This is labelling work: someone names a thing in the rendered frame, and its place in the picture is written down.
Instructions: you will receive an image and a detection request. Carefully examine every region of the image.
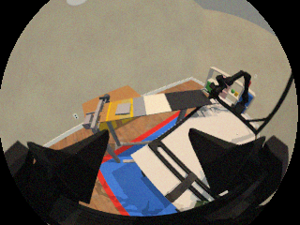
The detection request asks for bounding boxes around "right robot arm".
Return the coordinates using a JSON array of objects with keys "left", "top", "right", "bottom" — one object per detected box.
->
[{"left": 216, "top": 70, "right": 251, "bottom": 107}]

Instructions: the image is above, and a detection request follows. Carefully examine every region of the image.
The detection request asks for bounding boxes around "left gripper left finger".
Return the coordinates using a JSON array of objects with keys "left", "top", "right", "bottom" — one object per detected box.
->
[{"left": 27, "top": 129, "right": 110, "bottom": 204}]

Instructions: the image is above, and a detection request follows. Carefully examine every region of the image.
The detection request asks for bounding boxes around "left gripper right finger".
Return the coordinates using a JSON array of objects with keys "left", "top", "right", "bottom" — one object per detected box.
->
[{"left": 188, "top": 128, "right": 266, "bottom": 197}]

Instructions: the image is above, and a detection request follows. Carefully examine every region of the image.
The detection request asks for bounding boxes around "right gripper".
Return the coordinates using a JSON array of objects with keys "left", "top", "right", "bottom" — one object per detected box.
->
[{"left": 208, "top": 84, "right": 222, "bottom": 100}]

